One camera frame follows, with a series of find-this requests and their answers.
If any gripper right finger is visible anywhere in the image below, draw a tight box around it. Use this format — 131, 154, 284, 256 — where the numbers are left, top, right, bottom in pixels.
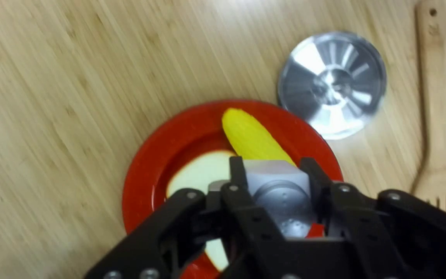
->
299, 157, 446, 279

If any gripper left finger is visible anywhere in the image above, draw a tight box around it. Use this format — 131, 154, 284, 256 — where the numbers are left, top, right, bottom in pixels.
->
84, 156, 285, 279

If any white shaker container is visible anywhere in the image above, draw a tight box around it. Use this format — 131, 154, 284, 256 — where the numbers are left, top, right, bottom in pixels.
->
209, 160, 324, 238

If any toy apple slice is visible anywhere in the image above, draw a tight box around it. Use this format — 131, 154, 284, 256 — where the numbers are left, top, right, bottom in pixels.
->
166, 151, 239, 272

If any red plate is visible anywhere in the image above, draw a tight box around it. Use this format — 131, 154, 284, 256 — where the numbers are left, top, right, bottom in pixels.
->
122, 100, 344, 279

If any yellow toy corn cob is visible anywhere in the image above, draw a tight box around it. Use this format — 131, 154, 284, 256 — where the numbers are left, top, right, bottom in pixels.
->
222, 108, 296, 166

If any wooden slotted spatula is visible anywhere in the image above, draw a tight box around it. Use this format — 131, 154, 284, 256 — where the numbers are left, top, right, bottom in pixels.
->
410, 0, 446, 224

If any silver metal pot lid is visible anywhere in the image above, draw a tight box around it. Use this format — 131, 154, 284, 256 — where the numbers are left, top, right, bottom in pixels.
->
277, 31, 387, 140

